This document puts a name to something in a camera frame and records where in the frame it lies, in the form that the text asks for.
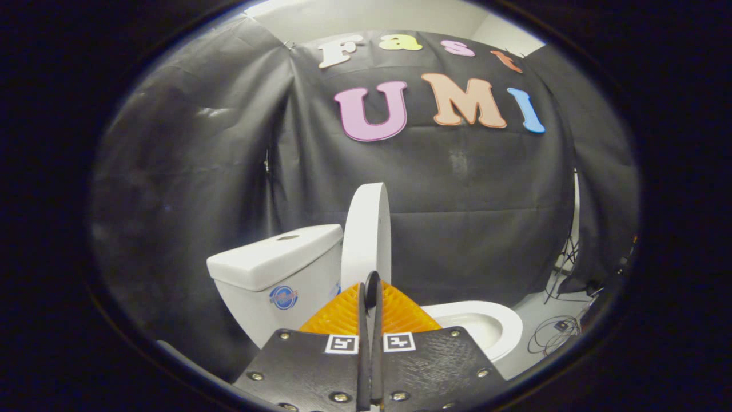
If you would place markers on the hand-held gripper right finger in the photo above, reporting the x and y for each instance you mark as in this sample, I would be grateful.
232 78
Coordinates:
429 366

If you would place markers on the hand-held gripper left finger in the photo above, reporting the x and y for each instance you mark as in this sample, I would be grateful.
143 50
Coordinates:
320 366

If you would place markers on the white toilet lid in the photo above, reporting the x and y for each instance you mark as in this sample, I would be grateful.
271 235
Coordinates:
366 229

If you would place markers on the white toilet seat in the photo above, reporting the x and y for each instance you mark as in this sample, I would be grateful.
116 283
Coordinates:
506 323

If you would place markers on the white ceramic toilet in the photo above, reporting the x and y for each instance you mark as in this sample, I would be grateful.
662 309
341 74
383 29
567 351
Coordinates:
269 263

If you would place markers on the black tripod light stand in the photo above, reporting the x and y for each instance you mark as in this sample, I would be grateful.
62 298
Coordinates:
569 257

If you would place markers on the black backdrop cloth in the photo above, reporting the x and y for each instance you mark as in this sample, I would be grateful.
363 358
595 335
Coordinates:
457 189

